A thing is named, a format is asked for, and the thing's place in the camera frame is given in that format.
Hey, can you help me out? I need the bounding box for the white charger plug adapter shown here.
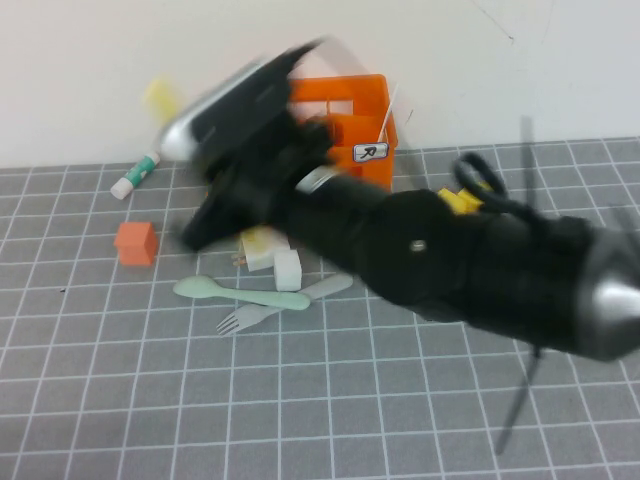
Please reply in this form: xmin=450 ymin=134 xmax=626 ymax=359
xmin=230 ymin=225 xmax=293 ymax=273

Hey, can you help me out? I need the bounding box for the grey grid pattern mat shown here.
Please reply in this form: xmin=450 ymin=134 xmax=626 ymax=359
xmin=0 ymin=135 xmax=640 ymax=480

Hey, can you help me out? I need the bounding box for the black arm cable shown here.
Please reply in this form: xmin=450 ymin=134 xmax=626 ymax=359
xmin=452 ymin=114 xmax=549 ymax=457

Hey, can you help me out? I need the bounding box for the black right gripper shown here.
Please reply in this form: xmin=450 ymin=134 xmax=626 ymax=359
xmin=180 ymin=115 xmax=339 ymax=253

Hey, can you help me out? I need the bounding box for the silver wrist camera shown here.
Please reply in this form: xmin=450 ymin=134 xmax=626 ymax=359
xmin=157 ymin=35 xmax=334 ymax=162

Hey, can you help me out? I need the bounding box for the yellow plastic knife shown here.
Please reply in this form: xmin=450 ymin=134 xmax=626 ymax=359
xmin=143 ymin=74 xmax=183 ymax=129

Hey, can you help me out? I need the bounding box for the small white cube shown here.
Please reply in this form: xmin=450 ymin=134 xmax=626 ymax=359
xmin=272 ymin=249 xmax=303 ymax=293

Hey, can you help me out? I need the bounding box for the orange cube block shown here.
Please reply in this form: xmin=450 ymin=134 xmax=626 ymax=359
xmin=112 ymin=221 xmax=159 ymax=268

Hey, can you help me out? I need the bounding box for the grey plastic fork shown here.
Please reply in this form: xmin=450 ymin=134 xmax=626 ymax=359
xmin=215 ymin=273 xmax=354 ymax=338

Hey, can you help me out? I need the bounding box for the yellow cube block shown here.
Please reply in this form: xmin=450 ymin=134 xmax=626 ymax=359
xmin=436 ymin=187 xmax=482 ymax=215

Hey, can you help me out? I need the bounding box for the thin white plastic knife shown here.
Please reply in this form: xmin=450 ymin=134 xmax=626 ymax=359
xmin=377 ymin=82 xmax=415 ymax=144

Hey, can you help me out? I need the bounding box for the handwritten paper label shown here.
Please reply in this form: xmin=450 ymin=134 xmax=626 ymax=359
xmin=352 ymin=142 xmax=390 ymax=164

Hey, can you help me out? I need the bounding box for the mint green plastic spoon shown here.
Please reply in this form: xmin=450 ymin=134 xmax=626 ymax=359
xmin=173 ymin=275 xmax=312 ymax=311

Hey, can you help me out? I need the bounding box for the green and white glue stick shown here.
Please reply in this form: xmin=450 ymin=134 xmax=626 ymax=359
xmin=109 ymin=151 xmax=161 ymax=201

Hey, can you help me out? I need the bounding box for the orange plastic cutlery holder crate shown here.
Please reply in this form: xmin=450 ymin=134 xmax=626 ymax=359
xmin=288 ymin=74 xmax=399 ymax=194

